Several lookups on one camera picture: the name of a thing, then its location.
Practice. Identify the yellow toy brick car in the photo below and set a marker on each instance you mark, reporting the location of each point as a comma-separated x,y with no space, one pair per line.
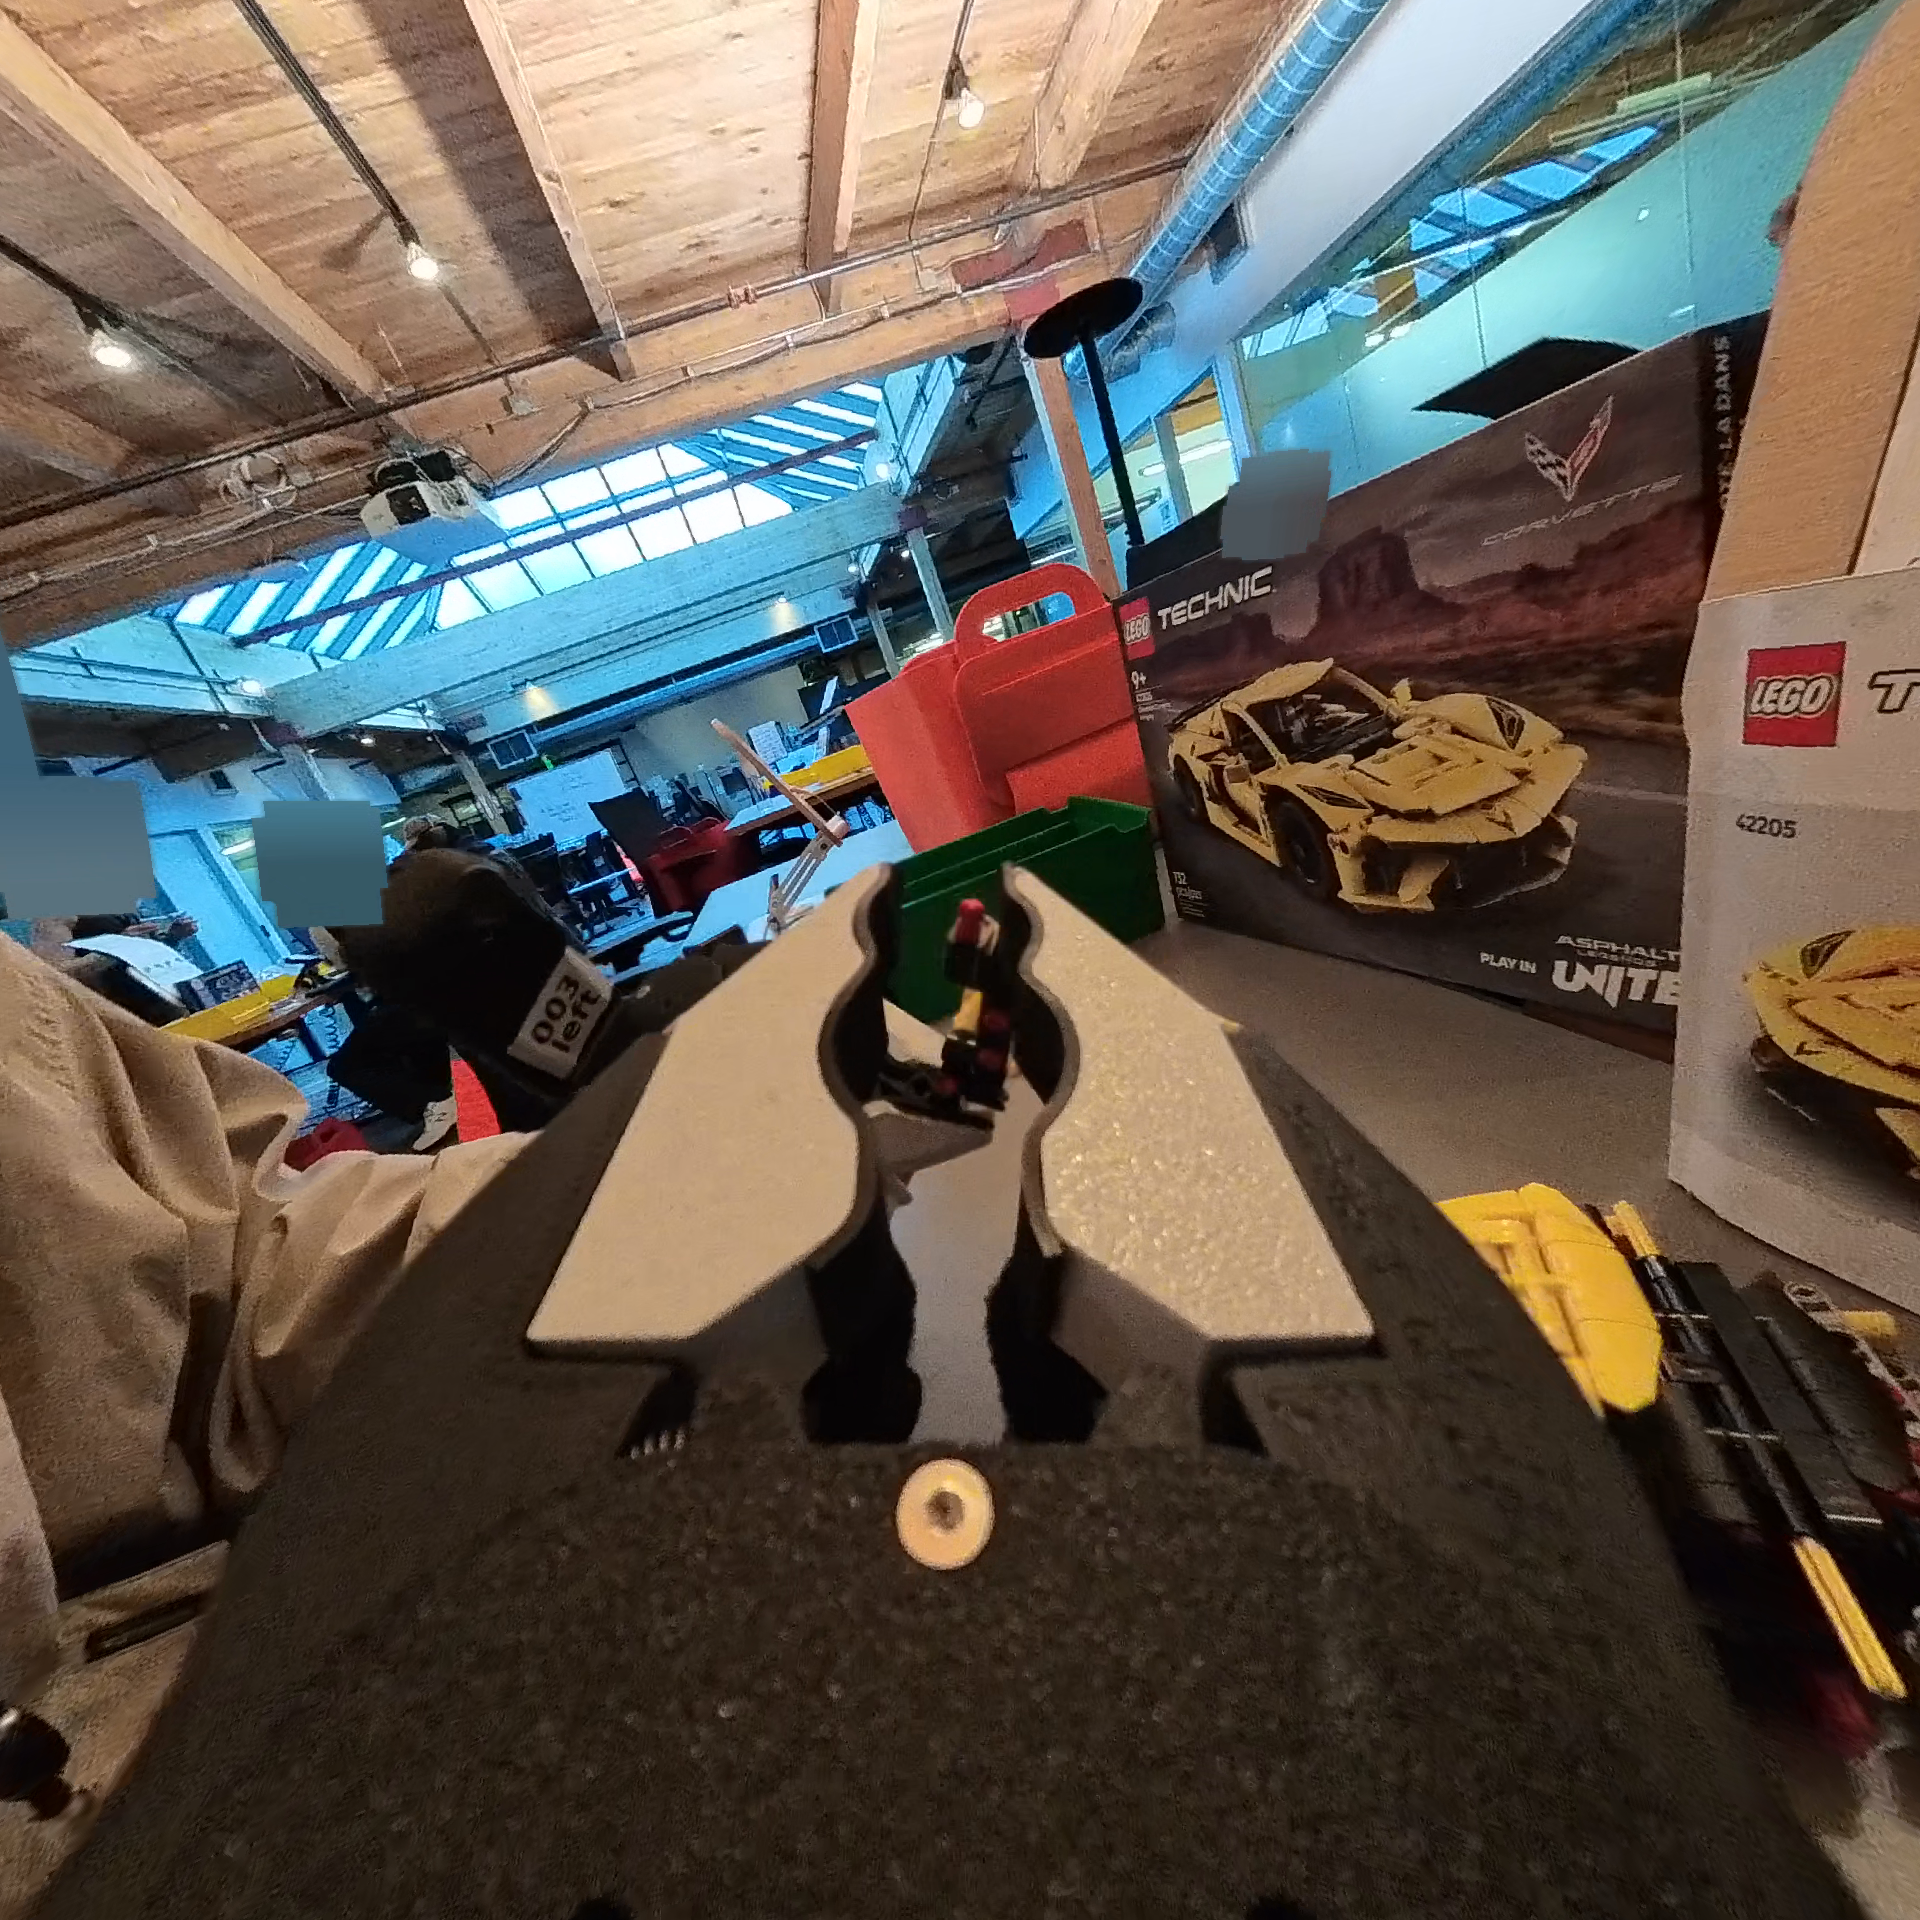
1559,1275

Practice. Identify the black beam with red pins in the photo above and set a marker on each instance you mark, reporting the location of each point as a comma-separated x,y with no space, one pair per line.
975,996

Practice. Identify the red plastic carry case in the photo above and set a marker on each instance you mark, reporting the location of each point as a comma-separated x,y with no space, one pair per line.
1037,704

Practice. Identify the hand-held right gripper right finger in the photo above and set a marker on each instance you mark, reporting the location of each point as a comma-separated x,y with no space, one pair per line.
1201,1200

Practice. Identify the person's left forearm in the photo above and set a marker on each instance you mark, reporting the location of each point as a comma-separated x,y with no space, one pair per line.
224,1275

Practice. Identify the green plastic bin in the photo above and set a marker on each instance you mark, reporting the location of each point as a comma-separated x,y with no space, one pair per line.
1096,884

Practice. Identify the white ceiling projector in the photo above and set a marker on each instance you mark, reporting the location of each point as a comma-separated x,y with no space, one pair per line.
429,504

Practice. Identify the white instruction booklet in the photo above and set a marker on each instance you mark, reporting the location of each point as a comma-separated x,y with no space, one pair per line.
1799,868

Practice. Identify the dark toy car set box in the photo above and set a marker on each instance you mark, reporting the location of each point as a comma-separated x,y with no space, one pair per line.
1501,598

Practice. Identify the person's beige clothing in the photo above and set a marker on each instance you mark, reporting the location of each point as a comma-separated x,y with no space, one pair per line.
89,1650

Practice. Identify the beige round panel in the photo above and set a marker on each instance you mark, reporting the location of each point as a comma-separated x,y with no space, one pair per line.
1845,374

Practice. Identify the wooden jointed desk lamp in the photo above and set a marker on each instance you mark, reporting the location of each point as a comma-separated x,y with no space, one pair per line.
781,780

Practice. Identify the white board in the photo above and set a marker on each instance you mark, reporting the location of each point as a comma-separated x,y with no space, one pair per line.
570,796

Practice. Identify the grey desk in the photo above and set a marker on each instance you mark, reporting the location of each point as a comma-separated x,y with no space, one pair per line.
1349,1078

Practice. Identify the black pole with round disc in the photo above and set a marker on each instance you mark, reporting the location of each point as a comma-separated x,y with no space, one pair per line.
1085,306

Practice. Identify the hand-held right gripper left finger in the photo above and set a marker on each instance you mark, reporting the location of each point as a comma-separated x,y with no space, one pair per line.
705,1200

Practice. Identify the silver ventilation duct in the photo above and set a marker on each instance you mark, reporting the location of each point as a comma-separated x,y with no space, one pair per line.
1276,106

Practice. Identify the red armchair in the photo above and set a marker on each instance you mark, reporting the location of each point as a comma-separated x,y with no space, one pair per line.
698,862

